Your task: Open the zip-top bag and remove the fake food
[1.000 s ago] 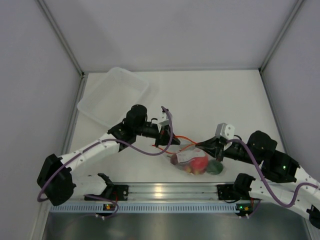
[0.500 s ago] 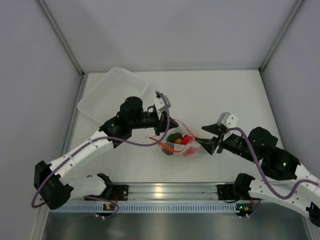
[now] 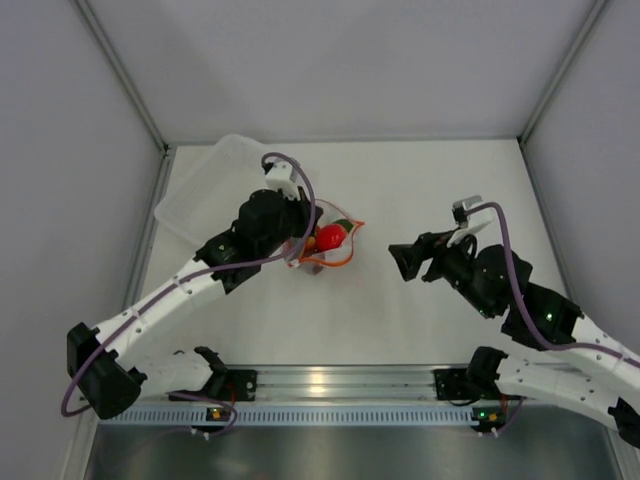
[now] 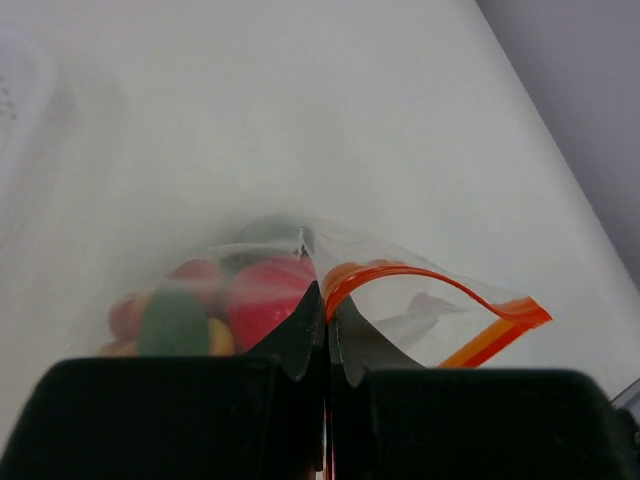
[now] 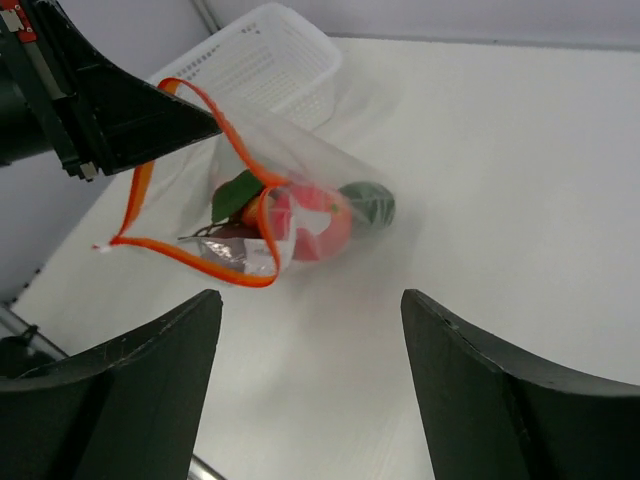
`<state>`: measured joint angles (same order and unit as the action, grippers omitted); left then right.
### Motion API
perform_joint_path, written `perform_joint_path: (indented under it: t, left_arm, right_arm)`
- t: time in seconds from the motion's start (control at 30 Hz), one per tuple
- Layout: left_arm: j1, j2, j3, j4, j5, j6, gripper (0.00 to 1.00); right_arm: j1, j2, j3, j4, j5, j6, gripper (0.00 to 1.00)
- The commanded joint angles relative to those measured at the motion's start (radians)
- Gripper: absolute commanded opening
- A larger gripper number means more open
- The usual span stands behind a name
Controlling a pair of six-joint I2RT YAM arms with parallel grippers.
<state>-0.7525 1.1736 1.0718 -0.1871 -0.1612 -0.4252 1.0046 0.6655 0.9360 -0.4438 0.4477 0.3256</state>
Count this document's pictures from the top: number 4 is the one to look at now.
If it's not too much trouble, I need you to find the green fake vegetable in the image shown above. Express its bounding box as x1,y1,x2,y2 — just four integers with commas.
136,290,209,357

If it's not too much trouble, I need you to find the red fake tomato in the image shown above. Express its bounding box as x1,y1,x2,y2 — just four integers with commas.
227,256,316,351

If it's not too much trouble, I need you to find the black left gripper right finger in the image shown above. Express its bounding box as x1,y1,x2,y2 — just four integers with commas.
327,301,639,479

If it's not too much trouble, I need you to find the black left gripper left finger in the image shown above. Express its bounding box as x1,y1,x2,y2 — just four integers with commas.
1,285,324,479

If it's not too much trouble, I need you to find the clear zip top bag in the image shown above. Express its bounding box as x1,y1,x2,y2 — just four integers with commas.
96,216,551,368

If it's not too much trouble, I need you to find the white perforated plastic basket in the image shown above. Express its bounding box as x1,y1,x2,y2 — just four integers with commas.
1,29,59,191

